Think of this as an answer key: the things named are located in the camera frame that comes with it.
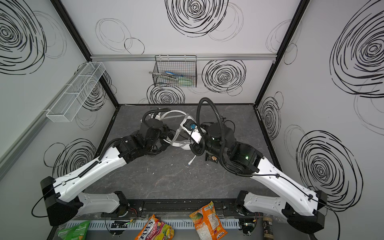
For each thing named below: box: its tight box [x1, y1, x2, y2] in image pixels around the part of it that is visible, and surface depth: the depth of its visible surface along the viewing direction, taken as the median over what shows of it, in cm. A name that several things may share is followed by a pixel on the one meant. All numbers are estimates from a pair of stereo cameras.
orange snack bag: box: [189, 200, 228, 240], surface depth 69 cm
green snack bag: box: [58, 220, 91, 240], surface depth 67 cm
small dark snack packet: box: [208, 155, 218, 164], surface depth 91 cm
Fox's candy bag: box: [134, 214, 175, 240], surface depth 67 cm
